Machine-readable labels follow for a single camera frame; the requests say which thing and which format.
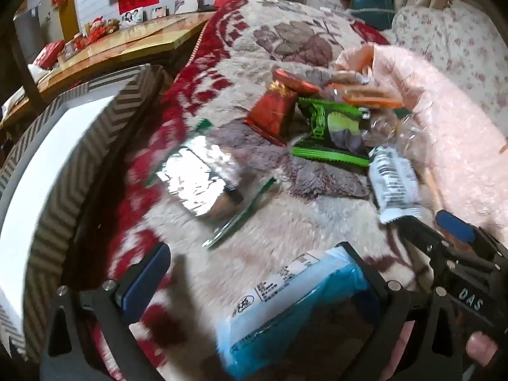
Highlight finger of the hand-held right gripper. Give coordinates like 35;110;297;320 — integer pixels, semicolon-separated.
398;215;495;276
436;210;508;264

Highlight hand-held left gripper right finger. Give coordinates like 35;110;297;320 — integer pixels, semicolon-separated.
337;241;469;381

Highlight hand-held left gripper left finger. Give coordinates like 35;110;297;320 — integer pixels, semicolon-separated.
40;242;171;381

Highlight white snack packet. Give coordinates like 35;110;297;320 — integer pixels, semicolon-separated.
367;145;423;224

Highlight blue snack packet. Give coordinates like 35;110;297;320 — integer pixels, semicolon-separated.
214;246;382;379

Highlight chevron patterned box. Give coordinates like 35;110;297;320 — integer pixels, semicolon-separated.
0;65;175;358

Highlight clear bag of red dates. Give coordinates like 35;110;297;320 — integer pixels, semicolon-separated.
363;105;433;155

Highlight silver green-edged snack packet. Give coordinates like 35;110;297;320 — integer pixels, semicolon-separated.
145;119;278;249

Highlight green snack packet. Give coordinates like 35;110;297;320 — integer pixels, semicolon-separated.
291;97;371;167

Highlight orange cracker packet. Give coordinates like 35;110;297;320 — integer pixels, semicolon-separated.
323;71;403;110

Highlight red snack packet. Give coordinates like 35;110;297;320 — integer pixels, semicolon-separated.
244;69;320;145

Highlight person's right hand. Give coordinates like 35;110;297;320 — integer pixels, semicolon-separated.
466;332;498;370

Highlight pink quilt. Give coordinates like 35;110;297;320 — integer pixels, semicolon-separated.
335;43;508;263

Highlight floral bedsheet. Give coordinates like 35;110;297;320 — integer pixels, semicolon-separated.
391;4;508;120

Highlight teal bag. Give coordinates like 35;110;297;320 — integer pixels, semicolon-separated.
351;0;395;28

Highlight wooden table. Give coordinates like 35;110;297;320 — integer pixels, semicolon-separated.
0;10;217;128

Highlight red gift box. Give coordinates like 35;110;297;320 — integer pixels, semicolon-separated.
34;40;66;68

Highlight red plush doll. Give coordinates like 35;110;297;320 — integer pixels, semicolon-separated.
85;16;107;42

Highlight grey cabinet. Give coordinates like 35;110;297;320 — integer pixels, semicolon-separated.
14;8;40;64

